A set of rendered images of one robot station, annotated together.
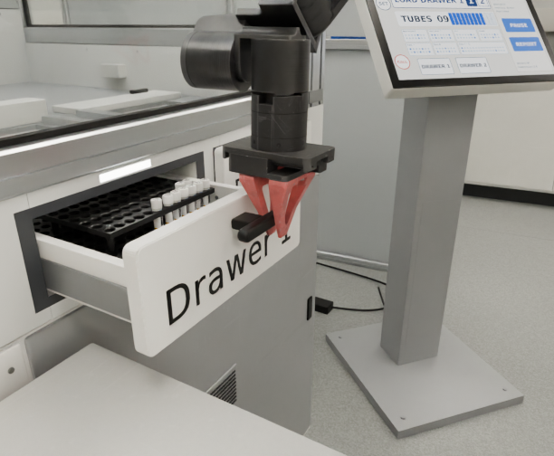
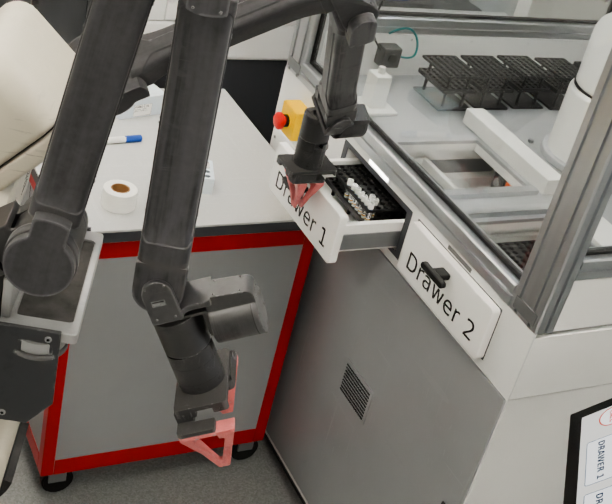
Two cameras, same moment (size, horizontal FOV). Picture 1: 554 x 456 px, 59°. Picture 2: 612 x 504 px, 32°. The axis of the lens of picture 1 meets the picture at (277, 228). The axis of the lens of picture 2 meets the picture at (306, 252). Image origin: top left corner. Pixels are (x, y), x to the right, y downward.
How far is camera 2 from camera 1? 2.25 m
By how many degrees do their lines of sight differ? 98
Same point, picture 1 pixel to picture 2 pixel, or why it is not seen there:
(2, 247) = (338, 146)
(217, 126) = (424, 208)
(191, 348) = (360, 319)
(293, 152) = (291, 158)
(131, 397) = (276, 209)
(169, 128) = (401, 174)
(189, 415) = (251, 213)
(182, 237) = not seen: hidden behind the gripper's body
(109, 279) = not seen: hidden behind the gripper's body
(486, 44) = not seen: outside the picture
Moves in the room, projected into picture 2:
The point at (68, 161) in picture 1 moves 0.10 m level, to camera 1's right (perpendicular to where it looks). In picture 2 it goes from (366, 140) to (341, 154)
